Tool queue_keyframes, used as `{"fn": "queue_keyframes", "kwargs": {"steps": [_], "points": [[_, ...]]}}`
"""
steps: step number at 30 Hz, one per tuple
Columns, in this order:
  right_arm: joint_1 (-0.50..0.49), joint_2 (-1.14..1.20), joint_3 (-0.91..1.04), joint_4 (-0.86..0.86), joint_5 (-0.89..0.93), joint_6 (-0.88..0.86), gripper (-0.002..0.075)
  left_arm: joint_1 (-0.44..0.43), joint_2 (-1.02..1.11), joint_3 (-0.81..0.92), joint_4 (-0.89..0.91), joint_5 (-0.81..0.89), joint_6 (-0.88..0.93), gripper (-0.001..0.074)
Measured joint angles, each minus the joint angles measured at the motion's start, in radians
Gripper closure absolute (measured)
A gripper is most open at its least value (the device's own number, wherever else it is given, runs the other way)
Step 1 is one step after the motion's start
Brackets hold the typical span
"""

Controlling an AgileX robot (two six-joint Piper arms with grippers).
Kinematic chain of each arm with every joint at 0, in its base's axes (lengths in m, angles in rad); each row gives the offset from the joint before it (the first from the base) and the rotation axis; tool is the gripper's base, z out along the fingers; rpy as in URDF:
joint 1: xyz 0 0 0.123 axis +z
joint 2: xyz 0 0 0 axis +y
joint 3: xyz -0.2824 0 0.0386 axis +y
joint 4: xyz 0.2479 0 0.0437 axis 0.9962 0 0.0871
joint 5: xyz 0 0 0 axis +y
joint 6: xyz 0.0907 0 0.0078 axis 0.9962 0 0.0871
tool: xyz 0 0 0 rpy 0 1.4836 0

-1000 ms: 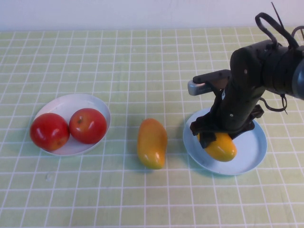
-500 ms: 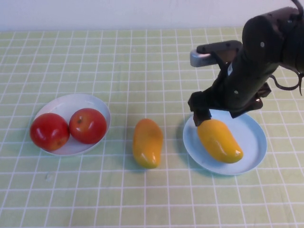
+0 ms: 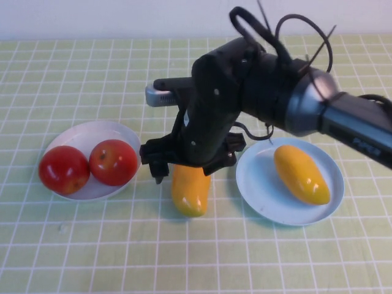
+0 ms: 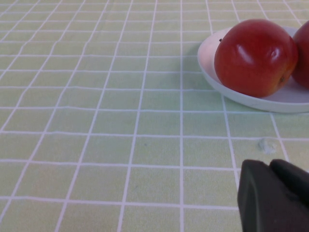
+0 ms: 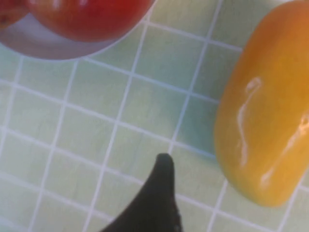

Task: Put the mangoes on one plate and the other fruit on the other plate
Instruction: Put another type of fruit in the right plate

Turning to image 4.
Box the white round plate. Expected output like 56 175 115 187
197 25 309 114

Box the red apple with stem dimple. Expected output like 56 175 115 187
291 20 309 89

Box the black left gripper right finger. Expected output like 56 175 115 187
269 159 309 208

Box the green checked tablecloth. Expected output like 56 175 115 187
0 0 309 232

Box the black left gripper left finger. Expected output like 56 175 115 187
237 159 309 232

